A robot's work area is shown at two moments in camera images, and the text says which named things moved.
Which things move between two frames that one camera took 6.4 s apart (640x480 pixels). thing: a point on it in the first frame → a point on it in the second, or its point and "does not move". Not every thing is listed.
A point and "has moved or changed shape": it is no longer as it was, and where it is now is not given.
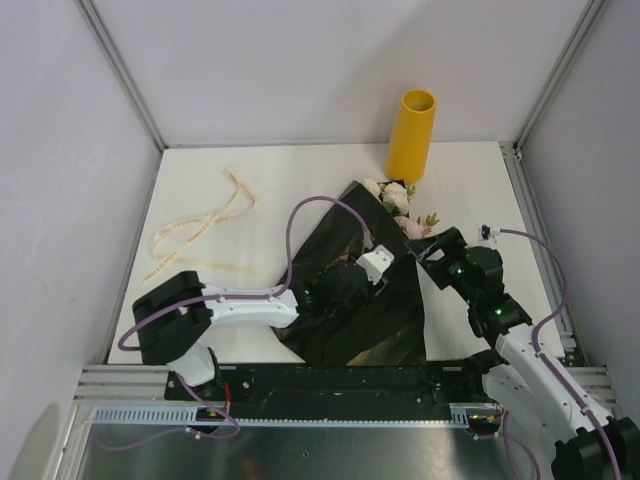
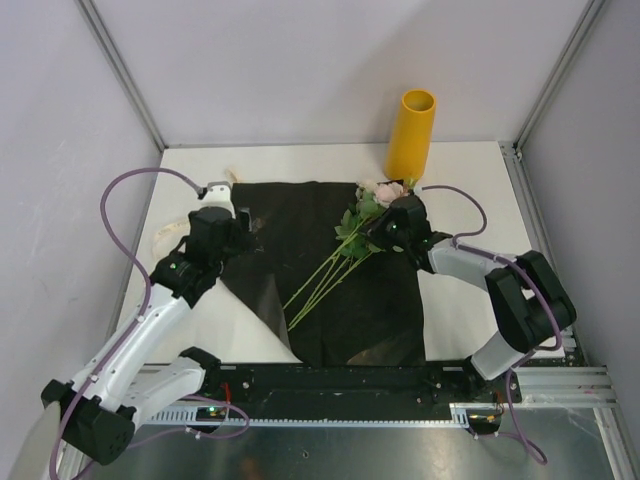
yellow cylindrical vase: (409, 140) does not move
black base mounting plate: (259, 389) does not move
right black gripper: (451, 245) → (374, 233)
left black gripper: (370, 292) → (243, 243)
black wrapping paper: (393, 332) has moved or changed shape
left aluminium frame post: (121, 64) does not move
